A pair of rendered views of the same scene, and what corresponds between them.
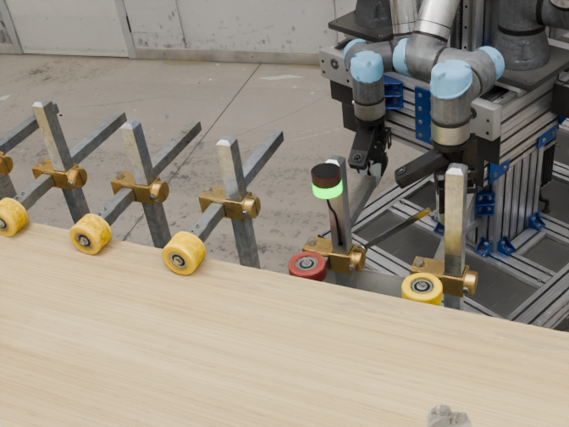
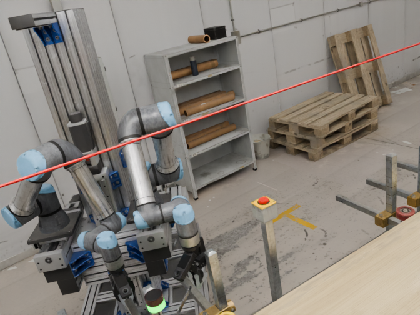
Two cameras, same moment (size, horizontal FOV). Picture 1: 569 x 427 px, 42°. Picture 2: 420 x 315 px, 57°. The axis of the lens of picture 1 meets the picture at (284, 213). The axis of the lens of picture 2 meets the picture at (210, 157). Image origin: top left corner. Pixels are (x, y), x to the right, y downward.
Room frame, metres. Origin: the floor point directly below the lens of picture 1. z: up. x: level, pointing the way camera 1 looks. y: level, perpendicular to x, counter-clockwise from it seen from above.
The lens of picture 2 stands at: (0.44, 0.58, 1.97)
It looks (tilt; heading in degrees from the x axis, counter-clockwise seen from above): 22 degrees down; 305
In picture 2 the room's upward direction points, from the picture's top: 11 degrees counter-clockwise
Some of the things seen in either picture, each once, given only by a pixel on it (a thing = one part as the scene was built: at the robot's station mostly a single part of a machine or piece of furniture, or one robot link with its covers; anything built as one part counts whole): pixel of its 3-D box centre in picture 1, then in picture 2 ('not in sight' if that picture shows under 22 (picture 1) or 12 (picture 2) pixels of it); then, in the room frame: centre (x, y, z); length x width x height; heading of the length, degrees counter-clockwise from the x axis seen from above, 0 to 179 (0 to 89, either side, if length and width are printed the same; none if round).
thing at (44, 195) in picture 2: not in sight; (42, 197); (2.14, -0.36, 1.21); 0.13 x 0.12 x 0.14; 90
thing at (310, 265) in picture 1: (309, 281); not in sight; (1.20, -0.03, 0.85); 0.08 x 0.08 x 0.11
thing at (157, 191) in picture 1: (140, 188); not in sight; (1.53, 0.34, 0.95); 0.13 x 0.06 x 0.05; 61
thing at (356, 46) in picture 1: (367, 59); (94, 239); (1.68, -0.26, 1.12); 0.11 x 0.11 x 0.08; 0
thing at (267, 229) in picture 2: not in sight; (272, 263); (1.03, -0.56, 0.93); 0.05 x 0.05 x 0.45; 61
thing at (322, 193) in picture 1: (327, 185); (155, 303); (1.23, -0.09, 1.07); 0.06 x 0.06 x 0.02
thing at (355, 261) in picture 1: (334, 256); not in sight; (1.28, -0.10, 0.85); 0.13 x 0.06 x 0.05; 61
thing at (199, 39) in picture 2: not in sight; (198, 39); (2.71, -2.89, 1.59); 0.30 x 0.08 x 0.08; 156
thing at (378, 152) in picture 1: (372, 134); (118, 275); (1.59, -0.25, 0.96); 0.09 x 0.08 x 0.12; 151
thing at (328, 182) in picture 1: (326, 175); (154, 297); (1.23, -0.09, 1.10); 0.06 x 0.06 x 0.02
